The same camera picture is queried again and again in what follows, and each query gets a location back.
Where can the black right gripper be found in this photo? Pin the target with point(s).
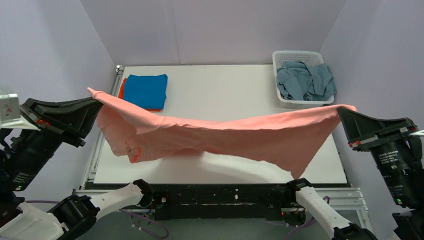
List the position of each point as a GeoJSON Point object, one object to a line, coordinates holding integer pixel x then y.
{"type": "Point", "coordinates": [383, 135]}

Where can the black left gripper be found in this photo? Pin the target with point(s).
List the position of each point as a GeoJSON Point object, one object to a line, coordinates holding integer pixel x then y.
{"type": "Point", "coordinates": [50, 124]}

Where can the pink t shirt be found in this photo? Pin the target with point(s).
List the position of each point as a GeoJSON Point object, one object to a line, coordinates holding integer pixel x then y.
{"type": "Point", "coordinates": [288, 140]}

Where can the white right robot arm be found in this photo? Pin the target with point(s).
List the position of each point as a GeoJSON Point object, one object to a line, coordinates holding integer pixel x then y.
{"type": "Point", "coordinates": [388, 220]}

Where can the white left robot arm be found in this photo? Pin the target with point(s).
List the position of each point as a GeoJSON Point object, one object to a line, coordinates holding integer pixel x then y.
{"type": "Point", "coordinates": [69, 218]}

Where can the folded orange t shirt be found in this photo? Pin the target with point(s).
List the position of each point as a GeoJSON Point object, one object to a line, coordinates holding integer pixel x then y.
{"type": "Point", "coordinates": [121, 96]}

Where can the folded blue t shirt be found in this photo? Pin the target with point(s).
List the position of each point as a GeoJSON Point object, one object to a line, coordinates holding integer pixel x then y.
{"type": "Point", "coordinates": [146, 91]}

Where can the grey-blue t shirt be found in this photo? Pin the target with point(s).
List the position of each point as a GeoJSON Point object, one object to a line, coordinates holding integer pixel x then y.
{"type": "Point", "coordinates": [298, 81]}

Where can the white plastic basket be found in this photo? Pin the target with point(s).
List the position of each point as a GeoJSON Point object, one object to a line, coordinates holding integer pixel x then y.
{"type": "Point", "coordinates": [310, 58]}

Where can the aluminium frame rail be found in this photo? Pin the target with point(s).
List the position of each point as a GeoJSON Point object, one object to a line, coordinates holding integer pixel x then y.
{"type": "Point", "coordinates": [203, 92]}

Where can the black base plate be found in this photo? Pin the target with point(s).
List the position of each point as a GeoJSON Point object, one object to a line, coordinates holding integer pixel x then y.
{"type": "Point", "coordinates": [220, 201]}

